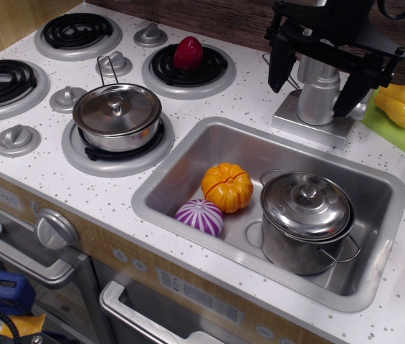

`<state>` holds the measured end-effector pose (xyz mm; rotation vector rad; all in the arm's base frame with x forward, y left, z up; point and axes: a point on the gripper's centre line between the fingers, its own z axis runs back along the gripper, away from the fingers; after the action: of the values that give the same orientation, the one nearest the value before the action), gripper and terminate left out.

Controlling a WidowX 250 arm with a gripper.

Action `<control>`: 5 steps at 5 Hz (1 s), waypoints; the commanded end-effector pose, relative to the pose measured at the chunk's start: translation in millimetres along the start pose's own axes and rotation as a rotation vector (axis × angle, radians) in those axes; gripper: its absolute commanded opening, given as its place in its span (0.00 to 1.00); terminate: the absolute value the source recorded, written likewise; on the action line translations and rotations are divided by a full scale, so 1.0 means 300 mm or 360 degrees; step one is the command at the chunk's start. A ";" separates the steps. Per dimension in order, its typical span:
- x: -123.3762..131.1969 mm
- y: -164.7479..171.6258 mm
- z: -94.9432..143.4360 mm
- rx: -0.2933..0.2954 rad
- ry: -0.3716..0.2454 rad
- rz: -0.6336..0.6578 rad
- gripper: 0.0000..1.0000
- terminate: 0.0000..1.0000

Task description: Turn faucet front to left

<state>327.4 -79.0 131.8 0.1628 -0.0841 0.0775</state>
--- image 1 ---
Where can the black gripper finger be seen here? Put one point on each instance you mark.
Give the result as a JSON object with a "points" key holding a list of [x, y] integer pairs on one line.
{"points": [[282, 60], [356, 88]]}

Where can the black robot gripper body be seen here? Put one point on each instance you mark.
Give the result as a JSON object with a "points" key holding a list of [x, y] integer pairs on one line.
{"points": [[339, 34]]}

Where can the silver toy faucet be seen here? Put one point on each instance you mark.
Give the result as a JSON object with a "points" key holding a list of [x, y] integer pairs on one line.
{"points": [[308, 112]]}

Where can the back right stove burner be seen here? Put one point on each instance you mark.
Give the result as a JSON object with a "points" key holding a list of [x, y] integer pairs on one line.
{"points": [[216, 74]]}

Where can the stove burner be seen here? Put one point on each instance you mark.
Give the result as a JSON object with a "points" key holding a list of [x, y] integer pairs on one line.
{"points": [[23, 85], [84, 158], [77, 37], [216, 74]]}

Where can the green cutting board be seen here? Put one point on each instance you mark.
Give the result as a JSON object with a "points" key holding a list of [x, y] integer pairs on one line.
{"points": [[379, 122]]}

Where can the red toy egg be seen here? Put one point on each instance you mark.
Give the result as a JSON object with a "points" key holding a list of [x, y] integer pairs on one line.
{"points": [[189, 54]]}

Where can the large steel pot lid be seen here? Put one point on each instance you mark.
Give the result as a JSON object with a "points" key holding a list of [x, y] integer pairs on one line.
{"points": [[305, 206]]}

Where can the grey stove knob back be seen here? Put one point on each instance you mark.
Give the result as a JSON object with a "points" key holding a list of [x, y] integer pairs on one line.
{"points": [[150, 37]]}

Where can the grey stove knob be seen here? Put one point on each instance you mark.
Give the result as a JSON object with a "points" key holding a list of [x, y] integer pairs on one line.
{"points": [[18, 141], [64, 100], [113, 65], [150, 37]]}

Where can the orange toy pumpkin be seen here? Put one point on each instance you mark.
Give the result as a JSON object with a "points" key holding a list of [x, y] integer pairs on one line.
{"points": [[228, 186]]}

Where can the steel sink basin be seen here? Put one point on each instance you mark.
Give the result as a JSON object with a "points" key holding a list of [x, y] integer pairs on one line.
{"points": [[377, 197]]}

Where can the grey stove knob middle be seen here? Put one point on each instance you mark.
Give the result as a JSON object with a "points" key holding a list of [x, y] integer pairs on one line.
{"points": [[113, 65]]}

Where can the small steel pan lid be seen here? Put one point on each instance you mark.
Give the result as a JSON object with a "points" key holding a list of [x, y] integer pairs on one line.
{"points": [[114, 110]]}

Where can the small steel pan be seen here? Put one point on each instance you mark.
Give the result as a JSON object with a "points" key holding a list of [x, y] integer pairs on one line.
{"points": [[121, 143]]}

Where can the purple white toy onion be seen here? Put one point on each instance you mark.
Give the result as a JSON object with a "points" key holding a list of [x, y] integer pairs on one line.
{"points": [[202, 215]]}

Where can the large steel pot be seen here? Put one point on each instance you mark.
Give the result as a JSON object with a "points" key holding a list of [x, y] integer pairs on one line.
{"points": [[303, 257]]}

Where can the front stove burner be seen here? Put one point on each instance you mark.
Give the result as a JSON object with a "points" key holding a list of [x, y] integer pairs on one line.
{"points": [[84, 158]]}

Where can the back left stove burner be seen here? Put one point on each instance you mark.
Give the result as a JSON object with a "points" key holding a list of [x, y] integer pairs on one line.
{"points": [[77, 37]]}

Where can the grey stove knob left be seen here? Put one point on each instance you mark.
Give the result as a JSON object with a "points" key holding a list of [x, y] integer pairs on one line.
{"points": [[64, 100]]}

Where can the grey stove knob front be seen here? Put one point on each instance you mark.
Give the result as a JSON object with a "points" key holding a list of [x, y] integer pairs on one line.
{"points": [[18, 141]]}

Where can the far left stove burner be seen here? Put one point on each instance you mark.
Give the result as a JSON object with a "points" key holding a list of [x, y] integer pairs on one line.
{"points": [[23, 85]]}

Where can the grey oven dial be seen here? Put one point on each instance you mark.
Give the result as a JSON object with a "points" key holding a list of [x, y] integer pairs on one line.
{"points": [[53, 231]]}

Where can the yellow tape piece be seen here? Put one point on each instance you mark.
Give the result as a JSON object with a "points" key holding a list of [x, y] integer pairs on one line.
{"points": [[28, 325]]}

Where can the blue clamp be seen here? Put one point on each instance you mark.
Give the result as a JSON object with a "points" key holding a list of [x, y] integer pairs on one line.
{"points": [[17, 294]]}

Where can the wire utensil handle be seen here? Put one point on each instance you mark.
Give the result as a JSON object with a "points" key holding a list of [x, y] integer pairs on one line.
{"points": [[290, 79]]}

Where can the silver dishwasher door handle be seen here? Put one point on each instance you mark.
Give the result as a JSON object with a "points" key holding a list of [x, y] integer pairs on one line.
{"points": [[152, 331]]}

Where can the silver oven door handle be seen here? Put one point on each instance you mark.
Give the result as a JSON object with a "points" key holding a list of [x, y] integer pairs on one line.
{"points": [[53, 270]]}

